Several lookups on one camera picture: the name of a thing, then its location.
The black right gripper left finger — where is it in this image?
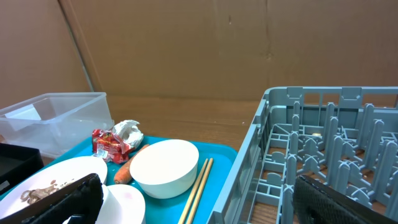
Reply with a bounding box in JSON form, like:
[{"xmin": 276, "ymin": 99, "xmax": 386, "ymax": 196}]
[{"xmin": 1, "ymin": 173, "xmax": 104, "ymax": 224}]

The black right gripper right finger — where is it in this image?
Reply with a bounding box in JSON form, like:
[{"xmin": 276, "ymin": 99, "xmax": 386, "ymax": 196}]
[{"xmin": 292, "ymin": 175, "xmax": 397, "ymax": 224}]

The white bowl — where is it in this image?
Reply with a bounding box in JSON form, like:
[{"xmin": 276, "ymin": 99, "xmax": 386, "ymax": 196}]
[{"xmin": 129, "ymin": 139, "xmax": 200, "ymax": 199}]

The wooden chopstick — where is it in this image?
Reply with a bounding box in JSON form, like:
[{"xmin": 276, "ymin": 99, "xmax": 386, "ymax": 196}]
[
  {"xmin": 178, "ymin": 159, "xmax": 208, "ymax": 224},
  {"xmin": 185, "ymin": 158, "xmax": 214, "ymax": 224}
]

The large white plate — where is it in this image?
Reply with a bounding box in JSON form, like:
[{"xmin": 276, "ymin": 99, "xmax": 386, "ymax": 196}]
[{"xmin": 1, "ymin": 156, "xmax": 108, "ymax": 218}]

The orange carrot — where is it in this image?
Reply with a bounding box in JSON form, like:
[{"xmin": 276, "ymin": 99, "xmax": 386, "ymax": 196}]
[{"xmin": 114, "ymin": 144, "xmax": 149, "ymax": 184}]

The red snack wrapper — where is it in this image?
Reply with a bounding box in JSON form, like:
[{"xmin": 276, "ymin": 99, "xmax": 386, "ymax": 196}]
[{"xmin": 92, "ymin": 129, "xmax": 135, "ymax": 164}]

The grey dish rack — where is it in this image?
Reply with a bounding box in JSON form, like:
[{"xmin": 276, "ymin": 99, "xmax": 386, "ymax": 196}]
[{"xmin": 208, "ymin": 86, "xmax": 397, "ymax": 223}]

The teal plastic tray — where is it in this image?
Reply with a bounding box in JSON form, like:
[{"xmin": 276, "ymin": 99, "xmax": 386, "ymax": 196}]
[{"xmin": 1, "ymin": 138, "xmax": 237, "ymax": 224}]

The black bin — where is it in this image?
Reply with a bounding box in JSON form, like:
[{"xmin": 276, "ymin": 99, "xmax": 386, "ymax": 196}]
[{"xmin": 0, "ymin": 143, "xmax": 44, "ymax": 195}]

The crumpled white tissue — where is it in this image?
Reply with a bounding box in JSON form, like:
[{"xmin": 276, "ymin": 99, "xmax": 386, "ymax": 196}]
[{"xmin": 112, "ymin": 119, "xmax": 144, "ymax": 149}]

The clear plastic bin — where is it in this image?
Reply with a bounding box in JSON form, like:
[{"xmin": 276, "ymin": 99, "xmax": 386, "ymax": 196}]
[{"xmin": 1, "ymin": 92, "xmax": 114, "ymax": 159}]

